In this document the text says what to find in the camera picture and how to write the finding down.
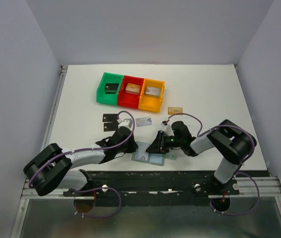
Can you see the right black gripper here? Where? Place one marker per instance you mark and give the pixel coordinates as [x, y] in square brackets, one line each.
[161, 141]

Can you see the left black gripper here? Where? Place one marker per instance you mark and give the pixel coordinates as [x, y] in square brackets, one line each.
[129, 143]

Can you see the silver VIP card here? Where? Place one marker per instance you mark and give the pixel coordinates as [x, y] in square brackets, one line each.
[141, 154]
[144, 121]

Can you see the sage green card holder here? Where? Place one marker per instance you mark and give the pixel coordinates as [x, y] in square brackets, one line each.
[156, 159]

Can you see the black credit card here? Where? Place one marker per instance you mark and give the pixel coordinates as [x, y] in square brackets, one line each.
[109, 117]

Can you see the gold VIP card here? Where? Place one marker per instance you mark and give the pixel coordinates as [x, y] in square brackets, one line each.
[174, 110]

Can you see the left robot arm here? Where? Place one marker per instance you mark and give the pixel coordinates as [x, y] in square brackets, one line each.
[55, 167]

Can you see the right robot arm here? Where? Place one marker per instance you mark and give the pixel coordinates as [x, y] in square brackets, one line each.
[232, 142]

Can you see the silver card stack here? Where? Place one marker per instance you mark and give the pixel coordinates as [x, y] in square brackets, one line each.
[153, 91]

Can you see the tan card stack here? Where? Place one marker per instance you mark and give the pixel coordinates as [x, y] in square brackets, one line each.
[132, 88]

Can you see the black card stack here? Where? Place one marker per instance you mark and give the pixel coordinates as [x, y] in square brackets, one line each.
[111, 88]

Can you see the red plastic bin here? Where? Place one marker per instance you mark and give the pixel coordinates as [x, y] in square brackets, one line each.
[129, 93]

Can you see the yellow plastic bin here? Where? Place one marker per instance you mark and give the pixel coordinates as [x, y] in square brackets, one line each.
[149, 102]

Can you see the green plastic bin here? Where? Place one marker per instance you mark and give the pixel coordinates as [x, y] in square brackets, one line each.
[101, 96]

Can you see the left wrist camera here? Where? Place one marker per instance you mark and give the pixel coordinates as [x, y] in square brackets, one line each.
[126, 123]

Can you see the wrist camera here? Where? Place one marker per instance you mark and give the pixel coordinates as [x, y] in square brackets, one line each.
[126, 123]
[166, 127]

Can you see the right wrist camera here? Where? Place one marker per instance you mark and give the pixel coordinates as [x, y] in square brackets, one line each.
[166, 127]

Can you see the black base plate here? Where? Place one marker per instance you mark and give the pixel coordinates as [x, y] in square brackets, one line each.
[153, 188]

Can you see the aluminium frame rail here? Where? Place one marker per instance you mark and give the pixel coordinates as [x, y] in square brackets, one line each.
[53, 106]

